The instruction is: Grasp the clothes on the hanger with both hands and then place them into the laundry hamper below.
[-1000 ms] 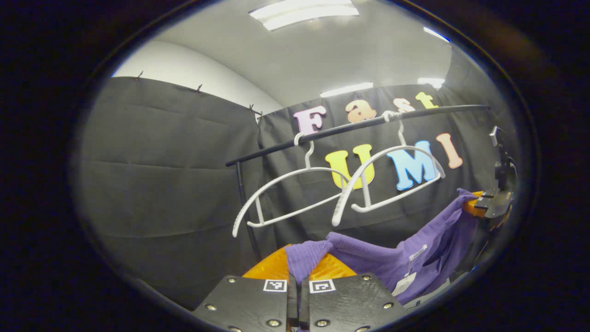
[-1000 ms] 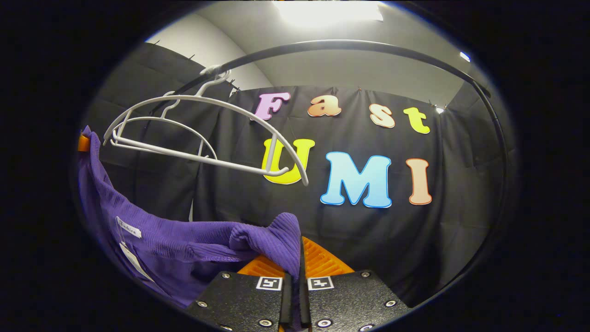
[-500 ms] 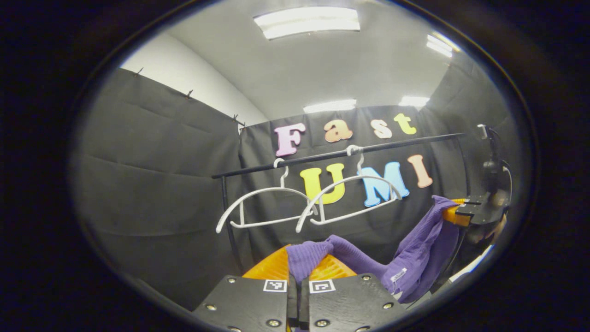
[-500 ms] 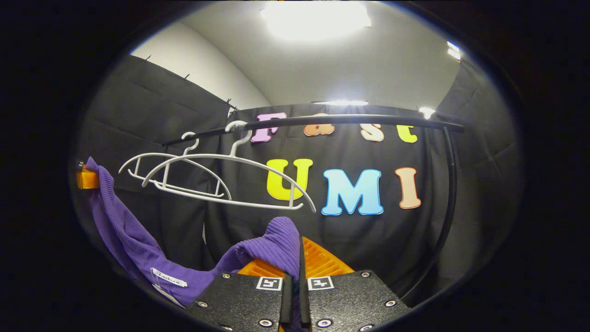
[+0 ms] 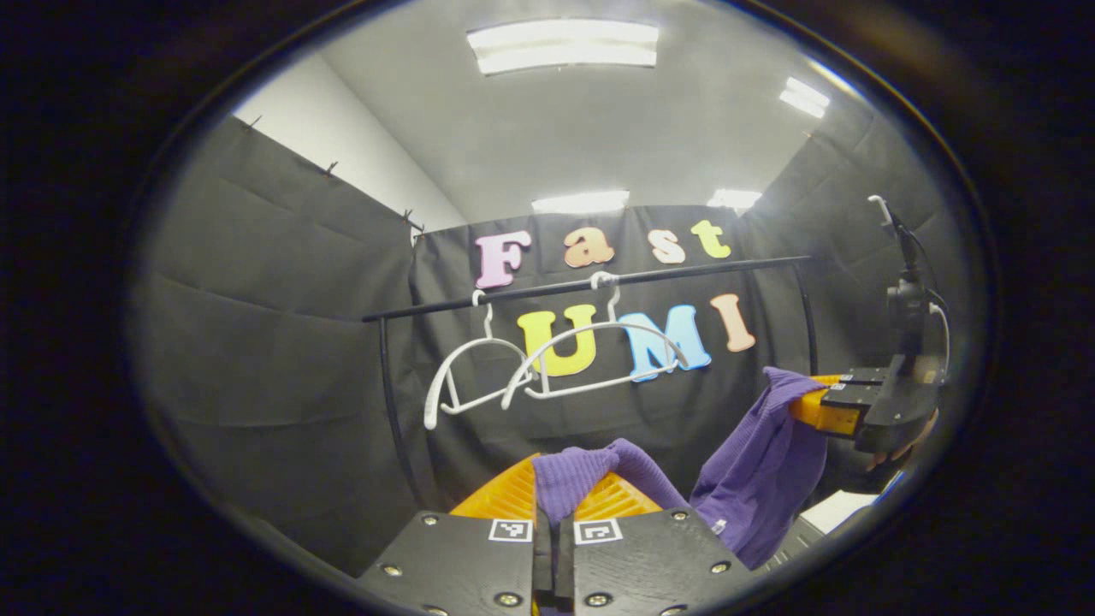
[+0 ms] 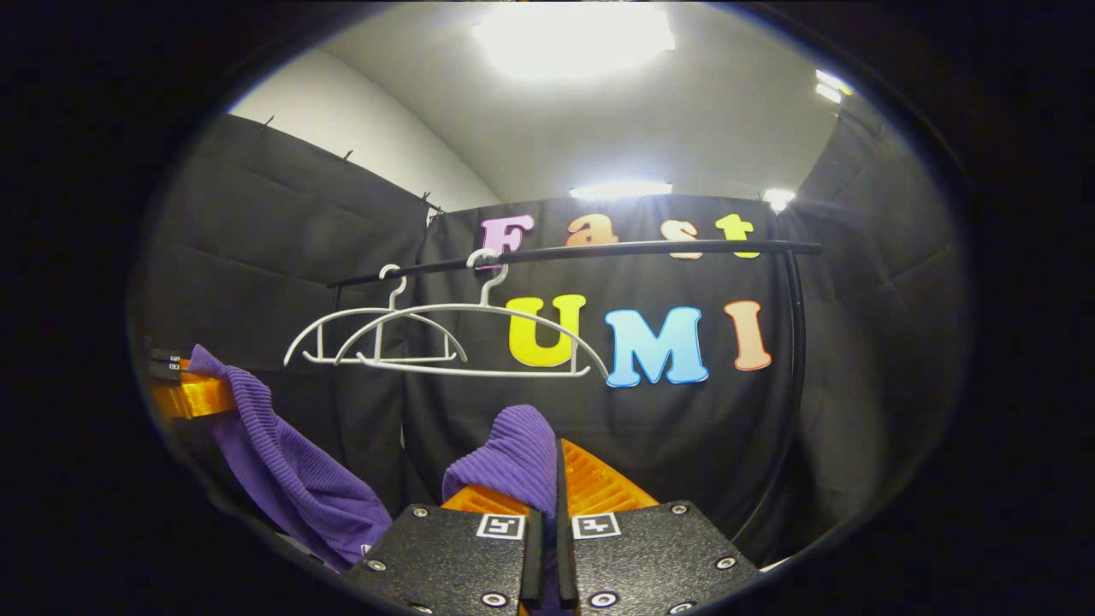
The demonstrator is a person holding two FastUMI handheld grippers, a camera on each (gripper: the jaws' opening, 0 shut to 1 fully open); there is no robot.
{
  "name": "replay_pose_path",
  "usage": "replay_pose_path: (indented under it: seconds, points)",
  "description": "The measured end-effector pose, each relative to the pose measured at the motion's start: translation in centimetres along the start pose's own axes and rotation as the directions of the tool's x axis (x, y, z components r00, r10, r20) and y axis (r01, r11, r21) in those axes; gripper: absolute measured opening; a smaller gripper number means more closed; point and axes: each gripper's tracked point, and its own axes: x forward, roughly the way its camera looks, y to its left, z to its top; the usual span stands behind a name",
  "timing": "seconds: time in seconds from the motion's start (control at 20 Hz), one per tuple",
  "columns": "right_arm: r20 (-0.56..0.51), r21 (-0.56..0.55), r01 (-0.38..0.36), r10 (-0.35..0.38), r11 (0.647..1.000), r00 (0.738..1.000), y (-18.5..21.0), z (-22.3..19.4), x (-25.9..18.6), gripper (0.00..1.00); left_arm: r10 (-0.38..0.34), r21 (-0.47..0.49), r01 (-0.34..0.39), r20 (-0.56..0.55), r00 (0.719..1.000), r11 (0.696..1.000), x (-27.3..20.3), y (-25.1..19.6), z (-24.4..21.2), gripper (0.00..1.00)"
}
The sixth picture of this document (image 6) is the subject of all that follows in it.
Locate white plastic clothes hanger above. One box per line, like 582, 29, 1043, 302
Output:
283, 264, 470, 369
334, 248, 611, 380

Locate large rectangular ceiling light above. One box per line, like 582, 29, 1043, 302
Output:
471, 4, 677, 82

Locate purple corduroy jacket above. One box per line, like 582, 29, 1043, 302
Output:
186, 344, 563, 616

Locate small ceiling light panel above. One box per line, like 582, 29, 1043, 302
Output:
814, 68, 856, 105

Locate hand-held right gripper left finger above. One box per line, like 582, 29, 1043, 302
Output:
342, 485, 544, 616

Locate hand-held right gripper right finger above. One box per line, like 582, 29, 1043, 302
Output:
556, 438, 761, 616

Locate black metal clothes rack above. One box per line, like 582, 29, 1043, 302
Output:
326, 240, 822, 553

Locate black backdrop cloth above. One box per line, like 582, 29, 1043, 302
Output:
137, 111, 972, 574

